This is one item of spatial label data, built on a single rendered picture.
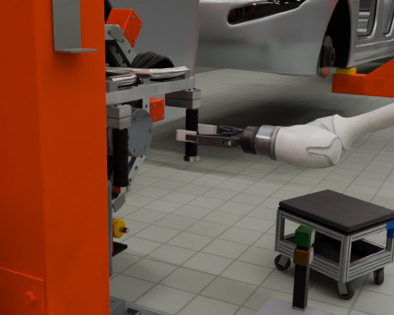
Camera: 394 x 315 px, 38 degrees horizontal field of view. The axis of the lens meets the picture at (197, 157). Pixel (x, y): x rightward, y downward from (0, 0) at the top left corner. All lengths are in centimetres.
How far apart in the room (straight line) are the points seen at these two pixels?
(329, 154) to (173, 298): 122
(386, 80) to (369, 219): 257
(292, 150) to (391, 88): 352
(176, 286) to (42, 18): 183
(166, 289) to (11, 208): 162
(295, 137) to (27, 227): 75
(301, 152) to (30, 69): 77
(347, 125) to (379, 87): 337
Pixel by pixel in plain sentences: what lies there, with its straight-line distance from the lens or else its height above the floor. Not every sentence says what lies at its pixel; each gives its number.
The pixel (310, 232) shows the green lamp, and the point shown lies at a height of 66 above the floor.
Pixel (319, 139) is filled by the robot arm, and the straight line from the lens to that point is 142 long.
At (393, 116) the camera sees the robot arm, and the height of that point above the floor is 92.
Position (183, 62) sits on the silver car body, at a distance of 225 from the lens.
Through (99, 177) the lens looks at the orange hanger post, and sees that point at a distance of 99.
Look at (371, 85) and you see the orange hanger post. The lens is 494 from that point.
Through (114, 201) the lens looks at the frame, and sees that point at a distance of 169.
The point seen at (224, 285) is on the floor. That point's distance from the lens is 254.
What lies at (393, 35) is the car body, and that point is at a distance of 687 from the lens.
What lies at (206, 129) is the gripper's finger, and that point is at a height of 83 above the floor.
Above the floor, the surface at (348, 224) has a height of 34.
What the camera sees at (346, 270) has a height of 15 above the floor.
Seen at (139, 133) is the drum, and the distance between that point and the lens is 148.
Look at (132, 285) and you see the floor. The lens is 254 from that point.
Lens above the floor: 116
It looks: 14 degrees down
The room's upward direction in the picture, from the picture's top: 1 degrees clockwise
